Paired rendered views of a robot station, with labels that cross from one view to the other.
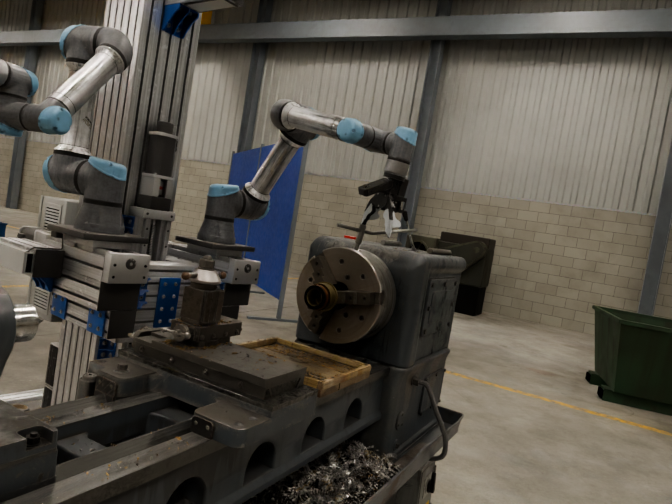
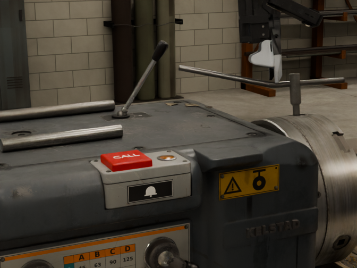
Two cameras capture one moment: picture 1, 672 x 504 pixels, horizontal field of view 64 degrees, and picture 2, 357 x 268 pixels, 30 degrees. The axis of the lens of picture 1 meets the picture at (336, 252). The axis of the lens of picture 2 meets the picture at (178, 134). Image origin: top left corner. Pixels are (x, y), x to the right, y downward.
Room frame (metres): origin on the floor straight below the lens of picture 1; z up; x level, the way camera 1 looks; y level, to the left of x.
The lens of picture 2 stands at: (2.96, 0.57, 1.53)
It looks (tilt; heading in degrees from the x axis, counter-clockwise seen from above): 14 degrees down; 218
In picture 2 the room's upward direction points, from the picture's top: 1 degrees counter-clockwise
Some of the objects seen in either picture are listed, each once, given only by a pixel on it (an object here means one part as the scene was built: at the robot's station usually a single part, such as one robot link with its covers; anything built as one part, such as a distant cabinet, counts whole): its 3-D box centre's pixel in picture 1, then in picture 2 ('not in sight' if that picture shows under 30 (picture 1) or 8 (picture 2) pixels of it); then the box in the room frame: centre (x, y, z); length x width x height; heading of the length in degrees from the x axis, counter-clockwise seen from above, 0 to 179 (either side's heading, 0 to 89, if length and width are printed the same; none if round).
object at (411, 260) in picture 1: (385, 294); (116, 235); (2.14, -0.22, 1.06); 0.59 x 0.48 x 0.39; 152
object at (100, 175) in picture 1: (104, 179); not in sight; (1.73, 0.77, 1.33); 0.13 x 0.12 x 0.14; 76
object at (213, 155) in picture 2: not in sight; (227, 158); (2.13, 0.01, 1.24); 0.09 x 0.08 x 0.03; 152
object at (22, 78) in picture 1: (14, 80); not in sight; (1.51, 0.96, 1.56); 0.11 x 0.08 x 0.09; 166
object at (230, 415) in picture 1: (199, 384); not in sight; (1.21, 0.26, 0.90); 0.47 x 0.30 x 0.06; 62
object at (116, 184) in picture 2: not in sight; (141, 177); (2.26, -0.05, 1.23); 0.13 x 0.08 x 0.05; 152
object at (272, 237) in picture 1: (251, 218); not in sight; (8.47, 1.40, 1.18); 4.12 x 0.80 x 2.35; 24
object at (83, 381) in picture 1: (87, 395); not in sight; (1.18, 0.50, 0.84); 0.04 x 0.04 x 0.10; 62
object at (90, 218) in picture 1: (101, 215); not in sight; (1.73, 0.77, 1.21); 0.15 x 0.15 x 0.10
